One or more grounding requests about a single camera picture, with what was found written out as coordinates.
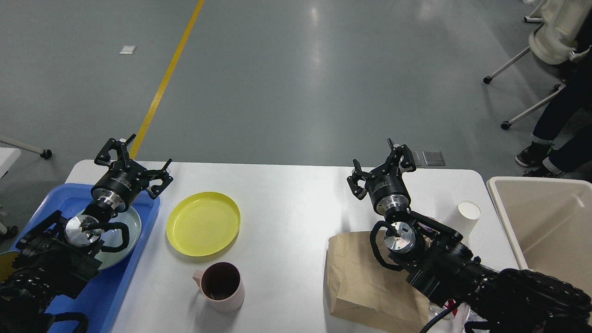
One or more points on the pale green plate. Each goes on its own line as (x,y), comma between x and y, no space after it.
(100,237)

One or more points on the blue mug yellow inside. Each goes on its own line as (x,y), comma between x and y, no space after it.
(6,264)

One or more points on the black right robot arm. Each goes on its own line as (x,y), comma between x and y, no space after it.
(442,268)

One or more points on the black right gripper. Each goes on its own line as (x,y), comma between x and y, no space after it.
(387,192)

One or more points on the beige plastic bin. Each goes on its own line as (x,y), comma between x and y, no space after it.
(549,225)

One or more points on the white paper cup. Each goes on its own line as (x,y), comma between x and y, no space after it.
(463,217)

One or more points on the brown paper bag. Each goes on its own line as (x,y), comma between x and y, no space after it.
(362,291)

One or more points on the blue plastic tray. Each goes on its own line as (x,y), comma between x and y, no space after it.
(101,299)

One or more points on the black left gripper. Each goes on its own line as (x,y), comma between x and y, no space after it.
(117,189)

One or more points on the metal floor socket plates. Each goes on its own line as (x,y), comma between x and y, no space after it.
(431,158)

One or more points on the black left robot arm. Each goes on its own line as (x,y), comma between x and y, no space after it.
(59,256)

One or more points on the yellow plate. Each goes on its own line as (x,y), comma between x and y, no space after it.
(203,224)

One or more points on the pink mug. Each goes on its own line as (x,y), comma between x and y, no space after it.
(222,285)

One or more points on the person in dark clothes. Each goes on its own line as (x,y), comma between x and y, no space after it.
(539,155)

